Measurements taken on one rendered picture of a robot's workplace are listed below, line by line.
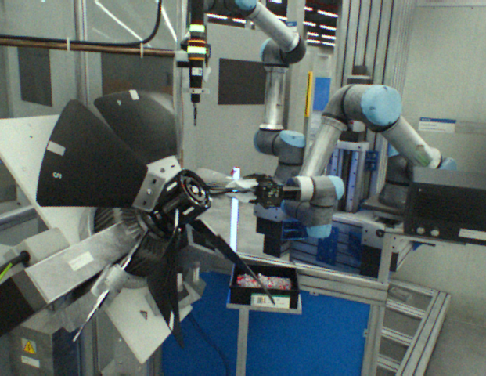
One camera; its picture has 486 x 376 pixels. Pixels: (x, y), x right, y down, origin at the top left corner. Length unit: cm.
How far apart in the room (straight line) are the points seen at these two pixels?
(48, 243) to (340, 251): 125
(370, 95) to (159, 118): 62
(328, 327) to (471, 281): 165
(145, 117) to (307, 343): 100
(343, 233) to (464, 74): 138
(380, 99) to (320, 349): 91
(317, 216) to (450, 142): 166
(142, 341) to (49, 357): 27
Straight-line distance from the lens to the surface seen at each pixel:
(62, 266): 89
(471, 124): 283
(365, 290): 149
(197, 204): 99
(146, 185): 99
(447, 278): 307
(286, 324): 163
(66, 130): 89
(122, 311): 109
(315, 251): 189
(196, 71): 108
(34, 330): 125
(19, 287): 83
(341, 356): 165
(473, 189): 133
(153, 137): 113
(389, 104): 133
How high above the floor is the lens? 149
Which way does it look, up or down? 14 degrees down
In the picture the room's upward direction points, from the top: 3 degrees clockwise
